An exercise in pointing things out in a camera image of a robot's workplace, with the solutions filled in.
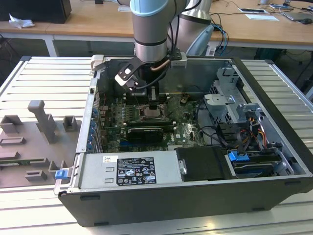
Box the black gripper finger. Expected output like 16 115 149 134
147 85 160 111

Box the CPU with silver top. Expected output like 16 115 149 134
143 107 159 118

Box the CPU socket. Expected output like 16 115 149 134
137 102 171 123

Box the black graphics card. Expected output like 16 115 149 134
127 126 164 144

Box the green motherboard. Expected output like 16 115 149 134
97 93 203 151

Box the pale blue teach pendant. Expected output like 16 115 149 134
185 24 215 56

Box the silver perforated drive cage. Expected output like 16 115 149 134
203 67 266 124

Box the wooden desk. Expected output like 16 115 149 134
0 0 313 52

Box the black plastic shroud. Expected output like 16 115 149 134
175 146 234 182

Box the silver power supply box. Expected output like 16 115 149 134
77 150 188 189

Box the hard disk in blue carrier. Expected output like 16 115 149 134
226 150 279 177

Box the black and silver PC case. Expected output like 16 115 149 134
54 54 313 227

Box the blue plastic latch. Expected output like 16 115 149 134
55 169 68 181

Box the white framed tablet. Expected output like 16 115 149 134
238 7 268 13

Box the grey parts rack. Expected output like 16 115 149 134
0 99 83 189

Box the white paper sheet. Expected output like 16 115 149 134
245 13 279 22

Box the black box on desk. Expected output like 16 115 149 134
0 0 72 24

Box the crumpled white paper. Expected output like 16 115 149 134
8 13 35 30

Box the green RAM stick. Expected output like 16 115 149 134
0 159 47 166

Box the grey laptop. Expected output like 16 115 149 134
281 11 313 24

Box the black and white wrist camera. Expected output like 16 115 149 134
114 58 143 93

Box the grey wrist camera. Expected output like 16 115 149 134
170 58 188 69

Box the grey case handle latch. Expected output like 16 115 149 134
89 54 106 72

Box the black cable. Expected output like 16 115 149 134
198 125 230 150

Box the blue cable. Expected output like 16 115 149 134
212 23 230 56

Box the black disk wire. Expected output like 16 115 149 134
234 131 246 157

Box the coloured power wire bundle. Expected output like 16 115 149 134
241 117 267 149

